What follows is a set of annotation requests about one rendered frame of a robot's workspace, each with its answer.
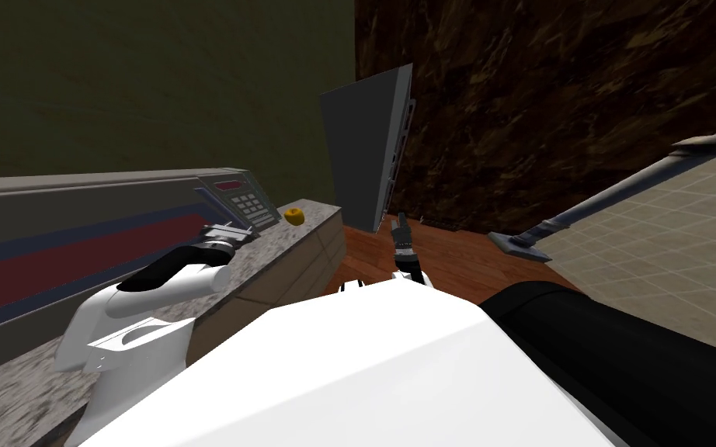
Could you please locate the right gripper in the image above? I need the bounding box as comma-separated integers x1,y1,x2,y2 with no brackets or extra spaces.
391,212,415,253

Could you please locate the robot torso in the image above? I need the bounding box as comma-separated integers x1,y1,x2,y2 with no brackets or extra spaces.
80,277,621,447

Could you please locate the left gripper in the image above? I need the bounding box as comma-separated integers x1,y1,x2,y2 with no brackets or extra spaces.
199,221,255,251

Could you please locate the grey pole with flat foot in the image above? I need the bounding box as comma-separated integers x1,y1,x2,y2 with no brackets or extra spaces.
486,130,716,264

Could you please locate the beige counter cabinet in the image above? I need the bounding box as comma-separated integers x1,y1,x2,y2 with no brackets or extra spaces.
183,207,349,367

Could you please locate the grey tall appliance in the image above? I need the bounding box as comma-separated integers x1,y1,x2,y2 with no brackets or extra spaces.
318,61,417,235

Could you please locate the grey microwave with red door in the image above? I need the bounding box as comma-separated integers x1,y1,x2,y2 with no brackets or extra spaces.
0,167,282,386

